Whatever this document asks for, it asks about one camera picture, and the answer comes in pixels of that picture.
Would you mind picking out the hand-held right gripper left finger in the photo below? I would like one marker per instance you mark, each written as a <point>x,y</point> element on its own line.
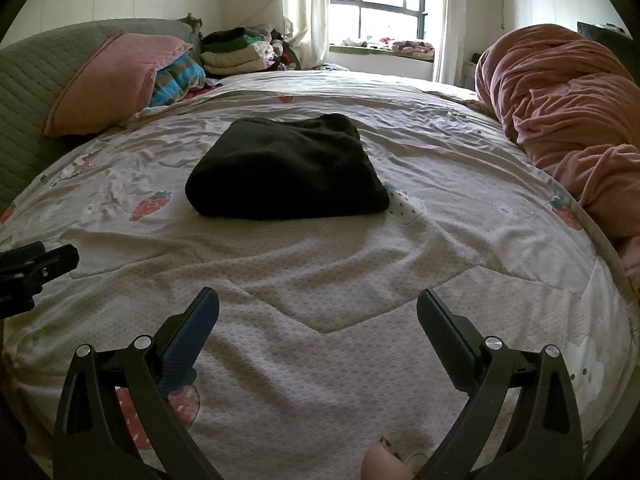
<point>192,330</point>

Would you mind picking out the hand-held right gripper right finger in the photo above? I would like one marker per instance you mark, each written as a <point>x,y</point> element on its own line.
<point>442,325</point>

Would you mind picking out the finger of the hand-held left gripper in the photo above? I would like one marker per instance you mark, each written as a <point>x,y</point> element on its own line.
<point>55,262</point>
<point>22,255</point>

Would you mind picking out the black sweater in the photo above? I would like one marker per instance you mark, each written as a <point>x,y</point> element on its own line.
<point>285,170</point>

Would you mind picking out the clothes on windowsill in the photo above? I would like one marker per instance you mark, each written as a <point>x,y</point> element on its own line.
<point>410,46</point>

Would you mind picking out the heap of mixed clothes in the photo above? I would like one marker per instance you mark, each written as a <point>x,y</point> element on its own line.
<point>280,47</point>

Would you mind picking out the person's right hand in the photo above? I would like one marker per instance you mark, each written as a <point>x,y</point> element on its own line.
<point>382,462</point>

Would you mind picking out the printed pink bed quilt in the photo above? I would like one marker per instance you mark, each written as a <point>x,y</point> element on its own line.
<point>325,280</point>

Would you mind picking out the green quilted headboard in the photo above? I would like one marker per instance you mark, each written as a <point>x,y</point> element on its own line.
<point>30,90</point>

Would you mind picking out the pink pillow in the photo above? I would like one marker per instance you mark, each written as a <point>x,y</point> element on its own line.
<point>110,85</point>

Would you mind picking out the blue striped cloth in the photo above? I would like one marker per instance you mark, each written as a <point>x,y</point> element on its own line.
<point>177,80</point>

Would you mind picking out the pink duvet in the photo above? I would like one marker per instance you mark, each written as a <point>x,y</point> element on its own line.
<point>560,110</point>

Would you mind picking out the cream folded garment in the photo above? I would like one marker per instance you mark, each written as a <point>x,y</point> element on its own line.
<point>235,62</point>

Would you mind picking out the green folded garment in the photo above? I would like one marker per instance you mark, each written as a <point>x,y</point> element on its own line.
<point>230,45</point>

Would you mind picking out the green windowsill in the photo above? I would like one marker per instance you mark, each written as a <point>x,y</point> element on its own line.
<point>370,53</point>

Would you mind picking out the dark folded garment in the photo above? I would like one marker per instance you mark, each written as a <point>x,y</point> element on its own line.
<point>227,35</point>

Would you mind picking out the white curtain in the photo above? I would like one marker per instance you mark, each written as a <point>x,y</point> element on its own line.
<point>305,10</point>
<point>450,20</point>

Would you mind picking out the dark screen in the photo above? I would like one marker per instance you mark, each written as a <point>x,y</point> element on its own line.
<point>602,35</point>

